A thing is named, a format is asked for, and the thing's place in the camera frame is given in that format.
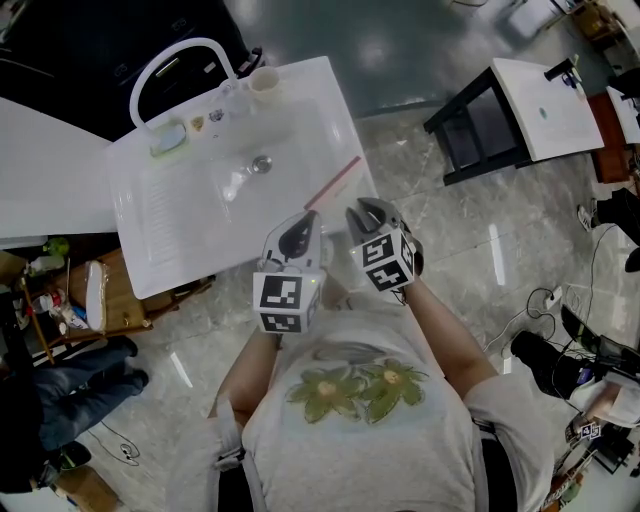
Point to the small yellow ornament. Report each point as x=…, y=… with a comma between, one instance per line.
x=197, y=123

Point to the person's left forearm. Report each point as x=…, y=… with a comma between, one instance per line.
x=250, y=380

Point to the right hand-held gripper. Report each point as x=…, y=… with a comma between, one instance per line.
x=385, y=260

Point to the green plastic object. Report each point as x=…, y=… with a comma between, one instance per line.
x=57, y=246

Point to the red-capped bottle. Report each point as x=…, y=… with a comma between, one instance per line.
x=47, y=302

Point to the green soap dish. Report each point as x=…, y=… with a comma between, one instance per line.
x=169, y=141

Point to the white power strip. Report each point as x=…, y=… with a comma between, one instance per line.
x=555, y=293

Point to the small white sink basin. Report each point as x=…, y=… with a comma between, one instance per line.
x=555, y=120

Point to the metal sink drain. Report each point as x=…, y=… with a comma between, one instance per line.
x=261, y=163

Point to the white arched faucet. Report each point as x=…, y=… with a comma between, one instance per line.
x=137, y=85

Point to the white cup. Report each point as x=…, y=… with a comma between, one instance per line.
x=264, y=85

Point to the wooden side table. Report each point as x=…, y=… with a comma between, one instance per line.
x=130, y=305

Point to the reddish wooden cabinet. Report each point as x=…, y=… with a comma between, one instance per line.
x=612, y=160

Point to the grey floral t-shirt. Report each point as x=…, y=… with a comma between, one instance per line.
x=350, y=465

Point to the small grey ornament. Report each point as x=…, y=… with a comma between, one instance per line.
x=217, y=116

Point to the small cardboard box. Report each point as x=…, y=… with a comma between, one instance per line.
x=600, y=22

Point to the blue and white packet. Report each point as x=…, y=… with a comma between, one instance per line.
x=74, y=318

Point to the white oblong tray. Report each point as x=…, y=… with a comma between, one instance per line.
x=96, y=295

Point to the brown cardboard box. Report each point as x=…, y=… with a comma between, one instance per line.
x=85, y=492

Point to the narrow white sink basin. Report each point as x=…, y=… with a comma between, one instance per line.
x=627, y=115

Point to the person's right forearm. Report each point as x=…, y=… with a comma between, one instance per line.
x=440, y=340

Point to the large white sink basin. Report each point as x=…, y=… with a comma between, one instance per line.
x=200, y=225

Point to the black faucet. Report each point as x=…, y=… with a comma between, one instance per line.
x=557, y=70

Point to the white partition panel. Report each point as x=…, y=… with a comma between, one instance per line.
x=50, y=175

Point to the black sink stand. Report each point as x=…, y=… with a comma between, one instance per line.
x=475, y=135

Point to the black laptop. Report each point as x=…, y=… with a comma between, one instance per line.
x=600, y=340

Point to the small blue object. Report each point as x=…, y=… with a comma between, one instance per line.
x=571, y=79

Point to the black metal shelf frame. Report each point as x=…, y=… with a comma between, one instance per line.
x=15, y=340

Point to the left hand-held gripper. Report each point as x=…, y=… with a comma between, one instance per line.
x=280, y=295

